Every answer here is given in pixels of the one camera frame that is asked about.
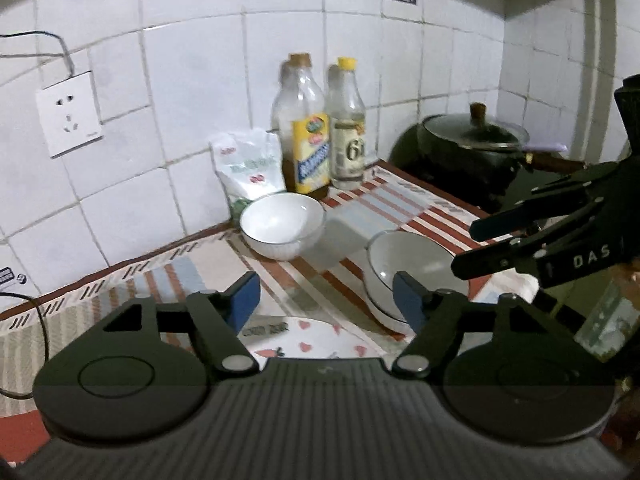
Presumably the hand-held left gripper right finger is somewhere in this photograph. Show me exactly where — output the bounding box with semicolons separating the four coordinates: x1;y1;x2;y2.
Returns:
391;271;566;380

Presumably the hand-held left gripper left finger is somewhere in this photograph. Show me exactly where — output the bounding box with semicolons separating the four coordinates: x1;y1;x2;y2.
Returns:
102;271;262;380

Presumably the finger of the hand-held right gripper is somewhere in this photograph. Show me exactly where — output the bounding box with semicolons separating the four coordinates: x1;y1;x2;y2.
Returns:
469;162;623;243
450;200;608;281

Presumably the white ribbed bowl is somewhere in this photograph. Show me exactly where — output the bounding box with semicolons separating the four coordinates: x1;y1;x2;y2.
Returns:
239;192;327;261
367;230;471;311
362;260;471;337

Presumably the white heart-print plate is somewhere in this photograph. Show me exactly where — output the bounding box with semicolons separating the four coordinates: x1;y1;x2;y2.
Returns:
237;315;388;361

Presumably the pale green blurry object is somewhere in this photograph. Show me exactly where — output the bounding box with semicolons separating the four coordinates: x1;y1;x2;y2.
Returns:
574;272;638;363

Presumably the striped tablecloth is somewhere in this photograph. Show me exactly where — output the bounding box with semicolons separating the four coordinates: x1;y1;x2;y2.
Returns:
0;160;640;466

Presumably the dark cooking pot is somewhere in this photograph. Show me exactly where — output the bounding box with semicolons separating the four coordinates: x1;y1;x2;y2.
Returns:
389;122;586;213

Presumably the glass pot lid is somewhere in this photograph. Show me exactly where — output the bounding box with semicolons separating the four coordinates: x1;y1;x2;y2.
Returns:
422;102;531;151

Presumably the white salt bag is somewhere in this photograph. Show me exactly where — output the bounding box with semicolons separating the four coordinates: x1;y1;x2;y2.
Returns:
209;127;287;221

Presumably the clear vinegar bottle yellow cap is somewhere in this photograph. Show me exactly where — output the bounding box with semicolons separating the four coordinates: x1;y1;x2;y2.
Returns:
327;57;368;191

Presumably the yellow-label cooking wine bottle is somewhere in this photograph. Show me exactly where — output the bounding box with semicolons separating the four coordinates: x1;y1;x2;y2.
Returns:
271;53;332;196

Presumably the black power cable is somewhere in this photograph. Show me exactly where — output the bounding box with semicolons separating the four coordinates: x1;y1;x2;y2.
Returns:
0;292;51;401

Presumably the white wall socket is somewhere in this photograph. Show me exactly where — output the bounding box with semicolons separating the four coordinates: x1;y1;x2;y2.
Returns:
35;71;105;160

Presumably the grey wall cable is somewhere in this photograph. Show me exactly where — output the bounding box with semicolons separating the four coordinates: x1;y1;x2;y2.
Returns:
0;31;77;75

